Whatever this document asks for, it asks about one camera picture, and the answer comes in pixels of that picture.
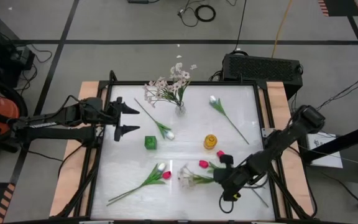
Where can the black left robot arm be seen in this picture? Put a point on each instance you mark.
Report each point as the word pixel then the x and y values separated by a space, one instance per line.
pixel 51 119

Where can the white paper sheet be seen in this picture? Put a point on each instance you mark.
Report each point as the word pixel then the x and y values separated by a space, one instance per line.
pixel 325 152

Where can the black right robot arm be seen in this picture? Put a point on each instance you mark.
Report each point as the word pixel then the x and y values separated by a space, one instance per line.
pixel 291 133

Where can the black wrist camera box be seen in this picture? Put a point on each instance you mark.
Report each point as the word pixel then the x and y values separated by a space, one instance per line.
pixel 226 159

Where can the black table frame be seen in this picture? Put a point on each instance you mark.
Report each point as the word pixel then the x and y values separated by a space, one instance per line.
pixel 228 83

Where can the green square glass vase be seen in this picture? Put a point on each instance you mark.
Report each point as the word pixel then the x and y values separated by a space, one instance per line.
pixel 150 142

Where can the black metal stand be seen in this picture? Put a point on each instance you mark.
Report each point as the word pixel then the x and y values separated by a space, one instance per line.
pixel 343 140

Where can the wooden side board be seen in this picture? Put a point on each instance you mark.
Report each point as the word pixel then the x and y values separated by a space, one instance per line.
pixel 294 186
pixel 73 174

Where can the yellow glass vase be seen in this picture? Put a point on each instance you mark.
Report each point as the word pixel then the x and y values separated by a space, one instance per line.
pixel 210 141

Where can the clear glass vase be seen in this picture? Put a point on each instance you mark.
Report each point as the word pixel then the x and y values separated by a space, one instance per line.
pixel 180 109

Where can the white blossom flower bunch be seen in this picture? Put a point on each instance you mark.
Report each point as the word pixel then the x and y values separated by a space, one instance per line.
pixel 158 90
pixel 179 73
pixel 186 179

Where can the orange black vacuum cleaner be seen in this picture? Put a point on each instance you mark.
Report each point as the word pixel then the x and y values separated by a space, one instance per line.
pixel 22 102

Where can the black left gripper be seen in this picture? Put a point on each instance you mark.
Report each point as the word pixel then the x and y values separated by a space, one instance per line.
pixel 117 115

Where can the black computer case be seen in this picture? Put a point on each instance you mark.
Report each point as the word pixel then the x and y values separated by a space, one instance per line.
pixel 259 68

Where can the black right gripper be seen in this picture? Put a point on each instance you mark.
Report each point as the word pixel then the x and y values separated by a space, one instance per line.
pixel 235 180

